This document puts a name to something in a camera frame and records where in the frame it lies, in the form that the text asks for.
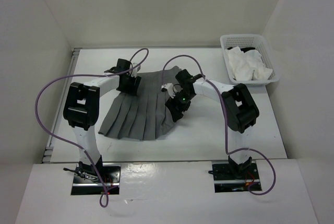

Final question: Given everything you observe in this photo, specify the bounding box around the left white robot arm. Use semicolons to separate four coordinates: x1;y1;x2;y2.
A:
63;59;141;182

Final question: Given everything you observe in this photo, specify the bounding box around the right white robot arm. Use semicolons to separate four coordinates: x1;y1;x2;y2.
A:
161;69;259;179

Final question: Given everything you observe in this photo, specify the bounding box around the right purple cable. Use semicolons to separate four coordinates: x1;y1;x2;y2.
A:
161;55;277;195

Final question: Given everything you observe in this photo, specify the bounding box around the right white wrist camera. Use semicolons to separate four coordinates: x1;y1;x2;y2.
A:
161;83;178;98

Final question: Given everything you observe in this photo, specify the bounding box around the white crumpled cloth in basket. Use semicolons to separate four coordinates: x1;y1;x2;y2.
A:
225;46;273;81

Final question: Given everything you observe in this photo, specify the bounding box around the black garment in basket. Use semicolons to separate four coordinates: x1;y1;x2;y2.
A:
227;47;255;52

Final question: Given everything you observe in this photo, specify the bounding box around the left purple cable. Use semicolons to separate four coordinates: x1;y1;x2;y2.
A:
34;48;150;208

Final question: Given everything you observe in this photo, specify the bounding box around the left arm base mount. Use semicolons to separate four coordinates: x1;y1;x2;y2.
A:
63;165;121;195

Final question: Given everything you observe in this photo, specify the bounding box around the white plastic mesh basket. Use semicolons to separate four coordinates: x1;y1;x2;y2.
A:
220;34;281;86

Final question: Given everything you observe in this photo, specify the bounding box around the purple cable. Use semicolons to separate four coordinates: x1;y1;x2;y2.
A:
161;55;277;195
34;48;150;208

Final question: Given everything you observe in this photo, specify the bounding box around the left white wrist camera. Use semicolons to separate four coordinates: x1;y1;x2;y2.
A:
130;63;141;78

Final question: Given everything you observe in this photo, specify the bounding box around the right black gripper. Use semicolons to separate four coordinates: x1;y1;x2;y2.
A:
165;90;195;122

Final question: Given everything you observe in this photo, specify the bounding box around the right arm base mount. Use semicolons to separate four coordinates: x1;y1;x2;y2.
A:
208;161;262;193

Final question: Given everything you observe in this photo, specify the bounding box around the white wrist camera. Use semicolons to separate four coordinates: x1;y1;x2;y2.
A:
161;83;178;98
130;63;141;78

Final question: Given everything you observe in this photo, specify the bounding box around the grey pleated skirt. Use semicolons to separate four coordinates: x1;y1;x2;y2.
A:
98;66;181;140

